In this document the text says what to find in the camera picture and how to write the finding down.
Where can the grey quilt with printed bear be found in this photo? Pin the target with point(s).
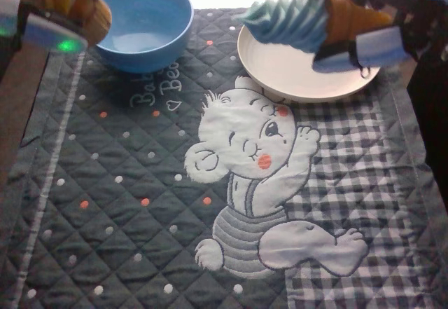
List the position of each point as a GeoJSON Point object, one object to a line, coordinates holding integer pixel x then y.
{"type": "Point", "coordinates": [140, 169]}

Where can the white round plate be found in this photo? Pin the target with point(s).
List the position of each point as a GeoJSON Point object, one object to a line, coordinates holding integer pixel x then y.
{"type": "Point", "coordinates": [280, 74]}

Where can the toy cupcake with fruit topping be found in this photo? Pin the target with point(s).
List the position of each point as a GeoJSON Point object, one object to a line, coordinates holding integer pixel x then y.
{"type": "Point", "coordinates": [94, 18]}

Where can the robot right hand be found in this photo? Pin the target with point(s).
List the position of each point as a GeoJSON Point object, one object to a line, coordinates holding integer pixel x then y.
{"type": "Point", "coordinates": [381, 46]}

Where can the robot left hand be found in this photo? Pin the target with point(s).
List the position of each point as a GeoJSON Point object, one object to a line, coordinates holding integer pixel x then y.
{"type": "Point", "coordinates": [52, 32]}

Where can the blue plastic bowl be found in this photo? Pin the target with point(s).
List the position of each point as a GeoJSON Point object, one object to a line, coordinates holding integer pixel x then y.
{"type": "Point", "coordinates": [147, 53]}

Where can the toy blue ice cream cone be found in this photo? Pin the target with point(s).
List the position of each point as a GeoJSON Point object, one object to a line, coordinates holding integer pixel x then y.
{"type": "Point", "coordinates": [290, 25]}

